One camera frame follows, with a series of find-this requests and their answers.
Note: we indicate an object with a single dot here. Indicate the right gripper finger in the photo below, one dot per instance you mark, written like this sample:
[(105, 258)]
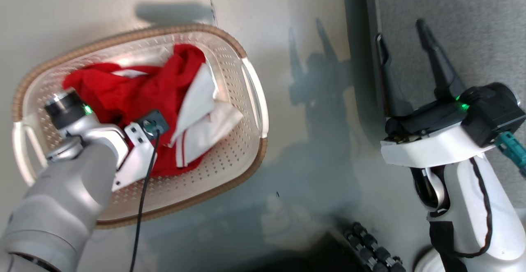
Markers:
[(444, 70), (390, 87)]

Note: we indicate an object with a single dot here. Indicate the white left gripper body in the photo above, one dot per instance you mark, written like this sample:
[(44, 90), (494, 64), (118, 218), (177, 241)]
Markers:
[(135, 157)]

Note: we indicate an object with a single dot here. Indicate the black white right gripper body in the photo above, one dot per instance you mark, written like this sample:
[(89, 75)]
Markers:
[(427, 146)]

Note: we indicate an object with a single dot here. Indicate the plain red garment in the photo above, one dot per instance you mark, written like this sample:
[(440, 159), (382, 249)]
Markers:
[(144, 91)]

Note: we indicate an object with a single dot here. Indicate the black ribbed robot base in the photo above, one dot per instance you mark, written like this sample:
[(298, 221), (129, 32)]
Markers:
[(374, 249)]

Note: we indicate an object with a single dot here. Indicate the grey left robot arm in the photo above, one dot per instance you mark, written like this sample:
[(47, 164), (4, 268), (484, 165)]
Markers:
[(57, 198)]

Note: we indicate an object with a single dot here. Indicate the cream perforated laundry basket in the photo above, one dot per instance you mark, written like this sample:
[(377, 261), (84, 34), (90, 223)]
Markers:
[(230, 148)]

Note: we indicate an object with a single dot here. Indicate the grey fabric sofa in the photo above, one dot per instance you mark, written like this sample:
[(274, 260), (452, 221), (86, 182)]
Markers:
[(472, 25)]

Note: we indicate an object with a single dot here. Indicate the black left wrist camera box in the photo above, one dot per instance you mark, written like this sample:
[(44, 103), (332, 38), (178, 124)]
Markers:
[(154, 122)]

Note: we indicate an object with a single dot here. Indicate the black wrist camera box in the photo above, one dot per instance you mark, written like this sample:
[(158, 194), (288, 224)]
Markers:
[(493, 111), (154, 122)]

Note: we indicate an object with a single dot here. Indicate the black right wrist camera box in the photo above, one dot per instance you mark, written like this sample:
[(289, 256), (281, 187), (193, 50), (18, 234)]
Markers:
[(493, 111)]

